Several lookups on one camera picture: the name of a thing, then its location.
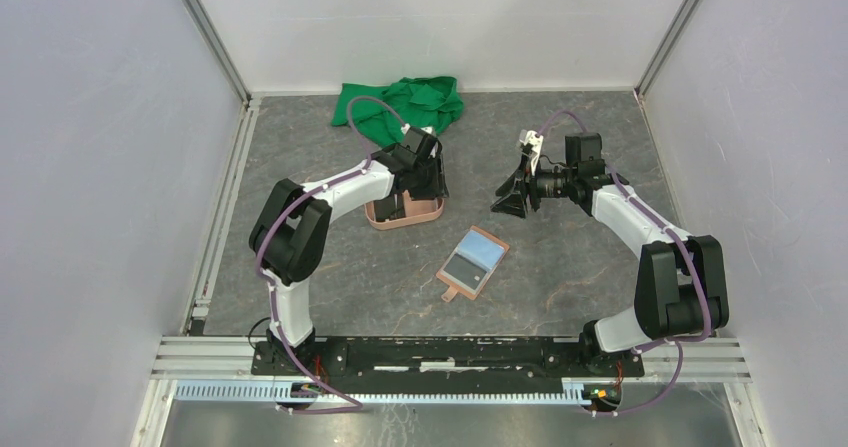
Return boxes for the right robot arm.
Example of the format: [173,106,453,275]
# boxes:
[491,131,730,375]

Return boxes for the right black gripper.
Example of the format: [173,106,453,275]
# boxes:
[490,152,576,219]

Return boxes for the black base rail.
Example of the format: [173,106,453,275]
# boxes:
[251,336,645,396]

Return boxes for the black card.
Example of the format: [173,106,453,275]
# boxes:
[373,194,405,223]

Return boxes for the green cloth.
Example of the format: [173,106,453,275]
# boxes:
[331,76,465,148]

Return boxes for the pink oval tray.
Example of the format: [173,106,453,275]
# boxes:
[365,193,445,231]

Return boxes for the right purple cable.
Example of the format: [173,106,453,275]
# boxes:
[536,111,713,419]

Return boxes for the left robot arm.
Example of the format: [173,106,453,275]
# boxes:
[248,126,448,375]

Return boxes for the dark credit card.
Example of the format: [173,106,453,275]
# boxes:
[441,254,489,293]

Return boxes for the brown leather card holder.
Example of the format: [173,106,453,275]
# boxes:
[435,226,510,303]

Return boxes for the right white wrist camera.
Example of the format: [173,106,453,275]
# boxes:
[518,130,544,175]

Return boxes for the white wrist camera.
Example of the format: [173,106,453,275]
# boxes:
[518,130,544,175]
[401,124,435,144]

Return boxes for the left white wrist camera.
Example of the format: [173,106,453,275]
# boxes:
[401,124,435,144]

